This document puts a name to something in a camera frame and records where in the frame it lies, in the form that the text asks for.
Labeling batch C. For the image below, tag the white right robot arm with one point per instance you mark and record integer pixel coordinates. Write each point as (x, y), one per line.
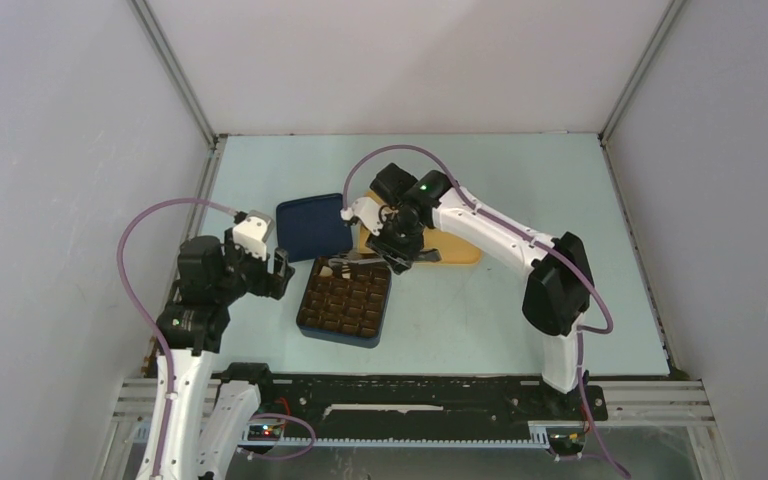
(555, 270)

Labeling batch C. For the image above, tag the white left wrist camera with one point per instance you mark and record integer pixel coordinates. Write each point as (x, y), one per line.
(251, 232)

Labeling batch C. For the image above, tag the yellow plastic tray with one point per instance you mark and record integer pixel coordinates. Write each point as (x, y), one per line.
(452, 249)

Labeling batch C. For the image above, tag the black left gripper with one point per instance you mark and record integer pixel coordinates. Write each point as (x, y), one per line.
(268, 284)

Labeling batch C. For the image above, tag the aluminium corner post right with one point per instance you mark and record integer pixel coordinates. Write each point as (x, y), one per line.
(653, 47)

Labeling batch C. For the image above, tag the blue chocolate box with insert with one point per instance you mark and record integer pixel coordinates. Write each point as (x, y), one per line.
(348, 308)

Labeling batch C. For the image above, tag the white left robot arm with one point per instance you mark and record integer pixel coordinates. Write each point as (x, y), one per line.
(213, 274)

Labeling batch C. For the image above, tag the aluminium corner post left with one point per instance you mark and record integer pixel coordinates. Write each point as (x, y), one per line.
(164, 50)

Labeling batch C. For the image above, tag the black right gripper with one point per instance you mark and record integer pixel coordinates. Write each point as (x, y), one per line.
(399, 258)

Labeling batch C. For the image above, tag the dark blue box lid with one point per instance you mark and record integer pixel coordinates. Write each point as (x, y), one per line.
(311, 227)

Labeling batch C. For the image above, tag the aluminium corner post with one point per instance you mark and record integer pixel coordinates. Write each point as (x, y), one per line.
(653, 47)
(164, 50)

